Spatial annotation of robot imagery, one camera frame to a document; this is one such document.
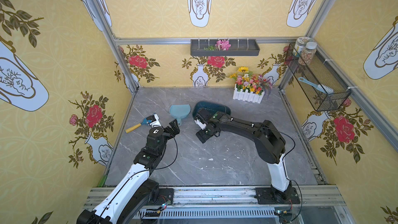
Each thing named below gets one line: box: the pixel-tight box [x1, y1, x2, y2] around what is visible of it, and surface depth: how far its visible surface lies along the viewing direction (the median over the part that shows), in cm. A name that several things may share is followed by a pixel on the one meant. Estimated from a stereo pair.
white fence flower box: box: [229, 66, 273, 104], surface depth 105 cm
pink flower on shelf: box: [214, 39, 232, 51], surface depth 90 cm
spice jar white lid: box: [297, 41, 318, 66], surface depth 82 cm
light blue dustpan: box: [168, 104, 192, 126], surface depth 109 cm
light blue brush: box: [297, 76, 335, 94], surface depth 73 cm
